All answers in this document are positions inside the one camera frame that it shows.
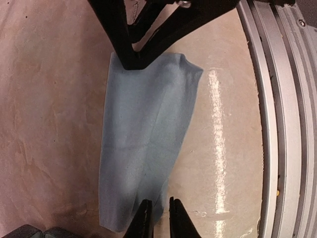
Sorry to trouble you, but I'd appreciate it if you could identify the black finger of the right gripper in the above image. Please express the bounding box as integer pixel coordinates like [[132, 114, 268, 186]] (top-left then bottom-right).
[[131, 0, 239, 70], [89, 0, 154, 70]]

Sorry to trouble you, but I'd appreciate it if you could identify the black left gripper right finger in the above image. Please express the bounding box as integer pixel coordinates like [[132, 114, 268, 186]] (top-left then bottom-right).
[[169, 197, 201, 238]]

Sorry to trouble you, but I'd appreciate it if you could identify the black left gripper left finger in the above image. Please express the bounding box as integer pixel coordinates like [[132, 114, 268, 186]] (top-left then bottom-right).
[[123, 199, 154, 238]]

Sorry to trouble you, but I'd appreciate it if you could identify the blue cloth pouch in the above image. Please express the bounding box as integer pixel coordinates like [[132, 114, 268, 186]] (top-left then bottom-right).
[[99, 53, 203, 232]]

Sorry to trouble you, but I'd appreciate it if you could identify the blue-grey hard glasses case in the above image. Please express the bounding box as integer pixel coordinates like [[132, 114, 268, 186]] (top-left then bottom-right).
[[3, 224, 81, 238]]

